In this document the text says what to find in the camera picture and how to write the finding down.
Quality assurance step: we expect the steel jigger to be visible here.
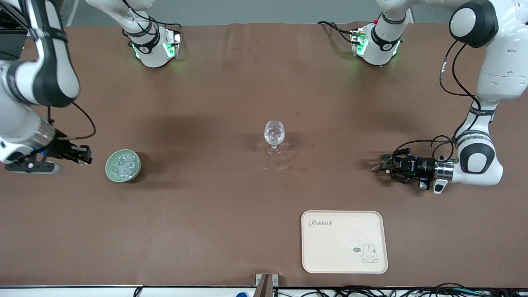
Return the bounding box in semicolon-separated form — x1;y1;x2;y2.
370;153;395;173

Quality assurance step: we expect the pile of ice cubes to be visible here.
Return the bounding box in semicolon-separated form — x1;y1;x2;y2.
111;152;139;179

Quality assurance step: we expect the clear wine glass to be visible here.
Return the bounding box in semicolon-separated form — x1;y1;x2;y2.
264;120;286;156

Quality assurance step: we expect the green ceramic bowl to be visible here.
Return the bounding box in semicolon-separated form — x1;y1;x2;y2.
105;149;141;183

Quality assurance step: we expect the cream rabbit print tray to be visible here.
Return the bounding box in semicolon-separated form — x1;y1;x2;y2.
301;210;389;274

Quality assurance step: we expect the metal base connector plate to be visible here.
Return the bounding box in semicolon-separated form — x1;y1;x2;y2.
163;31;182;59
351;27;368;57

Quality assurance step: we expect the brown table cover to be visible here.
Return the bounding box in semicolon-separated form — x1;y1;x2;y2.
0;21;528;288

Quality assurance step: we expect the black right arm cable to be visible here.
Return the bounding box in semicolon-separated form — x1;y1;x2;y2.
47;101;97;141

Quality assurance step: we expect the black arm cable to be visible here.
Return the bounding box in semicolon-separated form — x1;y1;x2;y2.
393;39;482;162
47;101;97;141

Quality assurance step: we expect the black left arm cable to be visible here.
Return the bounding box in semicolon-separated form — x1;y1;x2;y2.
393;39;482;162

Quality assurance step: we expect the tangled black cable bundle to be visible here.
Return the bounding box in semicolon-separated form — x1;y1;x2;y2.
272;283;528;297

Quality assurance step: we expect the aluminium frame profile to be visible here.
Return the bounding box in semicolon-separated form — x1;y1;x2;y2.
0;6;30;33

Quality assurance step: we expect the black base cable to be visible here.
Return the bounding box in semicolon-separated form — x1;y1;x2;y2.
124;0;183;38
317;21;360;44

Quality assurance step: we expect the metal edge bracket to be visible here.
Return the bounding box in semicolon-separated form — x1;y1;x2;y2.
255;274;279;297

